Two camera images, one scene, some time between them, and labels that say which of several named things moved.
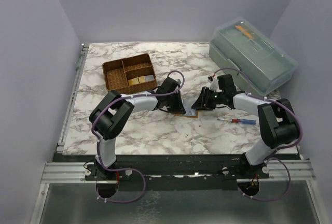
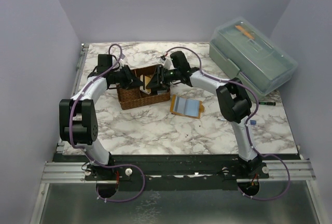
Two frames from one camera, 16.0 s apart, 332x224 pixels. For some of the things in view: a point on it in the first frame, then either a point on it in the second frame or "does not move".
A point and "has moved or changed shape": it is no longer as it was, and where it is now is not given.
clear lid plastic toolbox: x=237 y=45 does not move
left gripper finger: x=175 y=101 -> x=130 y=81
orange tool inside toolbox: x=245 y=32 does not move
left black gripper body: x=166 y=106 -> x=119 y=78
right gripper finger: x=208 y=99 -> x=156 y=81
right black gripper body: x=223 y=94 -> x=170 y=76
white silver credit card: x=188 y=103 has moved or changed shape
